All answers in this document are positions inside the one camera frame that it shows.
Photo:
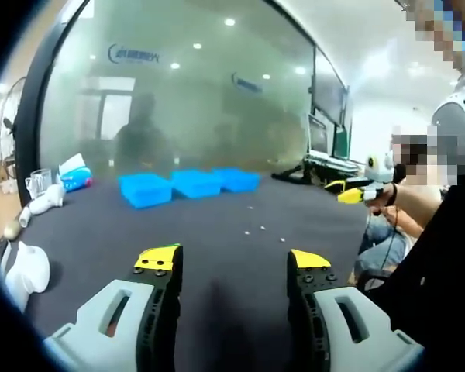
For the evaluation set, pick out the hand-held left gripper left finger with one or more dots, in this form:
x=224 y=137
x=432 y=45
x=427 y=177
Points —
x=100 y=333

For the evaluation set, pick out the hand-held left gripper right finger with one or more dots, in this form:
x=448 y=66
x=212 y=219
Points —
x=372 y=333

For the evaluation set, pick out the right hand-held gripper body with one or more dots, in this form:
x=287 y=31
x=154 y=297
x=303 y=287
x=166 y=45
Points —
x=379 y=168

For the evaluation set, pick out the screws nuts and washers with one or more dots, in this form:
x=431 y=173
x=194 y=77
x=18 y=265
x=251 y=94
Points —
x=246 y=232

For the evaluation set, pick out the blue plastic bin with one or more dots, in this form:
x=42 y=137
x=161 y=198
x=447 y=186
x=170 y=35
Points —
x=195 y=184
x=238 y=180
x=145 y=191

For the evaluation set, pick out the person's right hand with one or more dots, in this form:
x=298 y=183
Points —
x=389 y=197

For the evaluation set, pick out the white keyboard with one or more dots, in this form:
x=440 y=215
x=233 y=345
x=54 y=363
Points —
x=333 y=162

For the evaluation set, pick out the green panel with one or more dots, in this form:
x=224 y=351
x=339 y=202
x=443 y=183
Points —
x=343 y=143

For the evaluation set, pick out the black workstation stand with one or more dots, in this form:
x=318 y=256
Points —
x=294 y=176

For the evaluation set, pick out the open laptop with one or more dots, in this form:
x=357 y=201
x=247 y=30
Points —
x=318 y=135

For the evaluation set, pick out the person operator on right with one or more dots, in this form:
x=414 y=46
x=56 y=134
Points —
x=430 y=302

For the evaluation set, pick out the large black monitor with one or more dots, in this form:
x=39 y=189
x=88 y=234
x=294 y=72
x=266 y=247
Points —
x=331 y=89

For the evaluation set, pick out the large white curved plastic part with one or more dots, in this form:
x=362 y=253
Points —
x=27 y=271

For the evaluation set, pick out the black white remote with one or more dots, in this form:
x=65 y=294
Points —
x=4 y=255

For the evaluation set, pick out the beige oval object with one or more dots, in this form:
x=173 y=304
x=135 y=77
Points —
x=12 y=229

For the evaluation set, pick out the small white tube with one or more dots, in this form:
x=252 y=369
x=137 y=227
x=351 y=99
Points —
x=25 y=217

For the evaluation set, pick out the blue tissue pack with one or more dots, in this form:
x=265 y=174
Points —
x=75 y=178

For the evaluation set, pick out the clear plastic cup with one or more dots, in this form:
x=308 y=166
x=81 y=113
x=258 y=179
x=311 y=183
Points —
x=38 y=182

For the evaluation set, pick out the black standing fan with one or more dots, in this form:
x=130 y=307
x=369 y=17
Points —
x=8 y=126

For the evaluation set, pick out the black door frame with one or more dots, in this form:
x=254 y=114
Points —
x=31 y=100

